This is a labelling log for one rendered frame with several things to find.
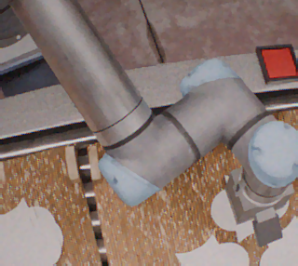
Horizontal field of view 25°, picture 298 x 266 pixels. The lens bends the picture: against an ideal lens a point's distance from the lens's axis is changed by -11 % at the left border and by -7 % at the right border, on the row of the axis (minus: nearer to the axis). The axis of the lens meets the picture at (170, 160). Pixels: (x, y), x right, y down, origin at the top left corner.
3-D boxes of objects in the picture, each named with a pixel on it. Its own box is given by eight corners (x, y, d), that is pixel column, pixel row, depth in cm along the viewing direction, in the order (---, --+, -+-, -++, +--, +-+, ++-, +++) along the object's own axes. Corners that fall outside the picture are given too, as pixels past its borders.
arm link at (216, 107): (154, 91, 89) (209, 159, 86) (221, 46, 90) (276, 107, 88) (155, 112, 96) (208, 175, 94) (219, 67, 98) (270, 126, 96)
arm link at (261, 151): (278, 101, 86) (318, 152, 85) (268, 129, 97) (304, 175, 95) (234, 137, 85) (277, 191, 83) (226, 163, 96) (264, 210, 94)
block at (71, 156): (65, 152, 119) (63, 147, 116) (75, 149, 119) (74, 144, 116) (72, 184, 117) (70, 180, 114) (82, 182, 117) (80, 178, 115)
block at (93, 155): (88, 151, 119) (86, 146, 116) (98, 149, 119) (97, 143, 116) (93, 185, 117) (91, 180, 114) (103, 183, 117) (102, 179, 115)
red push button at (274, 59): (260, 53, 126) (261, 50, 125) (288, 50, 127) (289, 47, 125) (268, 81, 125) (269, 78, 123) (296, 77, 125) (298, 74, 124)
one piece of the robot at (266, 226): (253, 240, 95) (240, 257, 110) (308, 218, 96) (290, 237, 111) (227, 160, 98) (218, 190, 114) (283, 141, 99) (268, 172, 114)
